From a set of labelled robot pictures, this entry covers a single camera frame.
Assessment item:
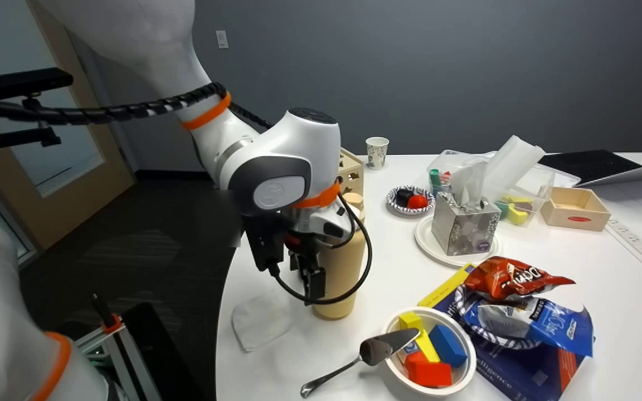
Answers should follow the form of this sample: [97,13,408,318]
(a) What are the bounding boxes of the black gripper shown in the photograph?
[284,221,332,306]

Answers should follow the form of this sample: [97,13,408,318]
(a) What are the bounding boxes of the patterned paper cup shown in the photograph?
[364,133,393,169]

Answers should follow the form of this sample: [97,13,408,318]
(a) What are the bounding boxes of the blue snack bag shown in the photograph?
[434,285,598,401]

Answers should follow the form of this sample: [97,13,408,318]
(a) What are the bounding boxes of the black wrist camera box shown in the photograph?
[243,211,287,276]

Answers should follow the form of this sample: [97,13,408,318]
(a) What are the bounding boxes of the black laptop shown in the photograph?
[540,147,642,187]

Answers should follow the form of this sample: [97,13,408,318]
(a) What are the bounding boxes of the white napkin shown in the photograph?
[230,293,295,355]

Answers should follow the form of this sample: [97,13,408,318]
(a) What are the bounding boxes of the white bowl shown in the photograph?
[384,306,480,396]

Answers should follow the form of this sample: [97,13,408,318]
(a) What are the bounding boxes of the long yellow block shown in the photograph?
[417,265,476,311]

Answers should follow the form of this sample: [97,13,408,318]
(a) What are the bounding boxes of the small wooden tray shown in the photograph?
[540,186,614,231]

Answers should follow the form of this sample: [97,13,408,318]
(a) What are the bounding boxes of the white tissue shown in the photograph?
[451,158,493,211]

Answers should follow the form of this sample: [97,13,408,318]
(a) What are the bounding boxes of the beige water bottle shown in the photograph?
[310,197,369,324]

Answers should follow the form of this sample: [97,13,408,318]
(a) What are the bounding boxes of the wooden door with window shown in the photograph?
[0,0,138,253]

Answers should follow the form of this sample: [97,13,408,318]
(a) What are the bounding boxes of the black camera on stand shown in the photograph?
[0,65,75,157]

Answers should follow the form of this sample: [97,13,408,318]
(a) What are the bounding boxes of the red chips bag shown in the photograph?
[461,254,577,303]

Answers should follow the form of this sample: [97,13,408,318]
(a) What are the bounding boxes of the aluminium frame rail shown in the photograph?
[73,289,164,401]

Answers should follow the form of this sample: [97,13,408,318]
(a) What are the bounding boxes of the wooden shape sorter box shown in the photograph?
[336,147,365,199]

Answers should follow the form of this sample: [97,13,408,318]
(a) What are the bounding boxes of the metal cake server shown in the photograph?
[299,327,421,400]

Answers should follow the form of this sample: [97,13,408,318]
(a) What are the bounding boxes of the white round plate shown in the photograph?
[413,215,505,270]

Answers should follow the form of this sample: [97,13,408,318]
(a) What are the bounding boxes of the blue block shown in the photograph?
[429,324,471,368]

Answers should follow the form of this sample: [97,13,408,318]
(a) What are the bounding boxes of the small bowl red contents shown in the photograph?
[384,186,437,219]

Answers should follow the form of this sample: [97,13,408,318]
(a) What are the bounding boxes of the thin black cable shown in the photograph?
[269,189,375,308]

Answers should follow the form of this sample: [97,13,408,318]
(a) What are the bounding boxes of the black corrugated cable conduit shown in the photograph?
[0,81,227,128]

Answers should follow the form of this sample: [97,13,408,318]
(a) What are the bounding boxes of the yellow-green tape roll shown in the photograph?
[505,197,535,228]

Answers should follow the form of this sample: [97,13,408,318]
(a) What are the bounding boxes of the grey tissue box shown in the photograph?
[430,189,505,258]

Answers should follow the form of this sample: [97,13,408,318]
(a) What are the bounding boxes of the small red block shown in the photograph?
[405,191,432,211]

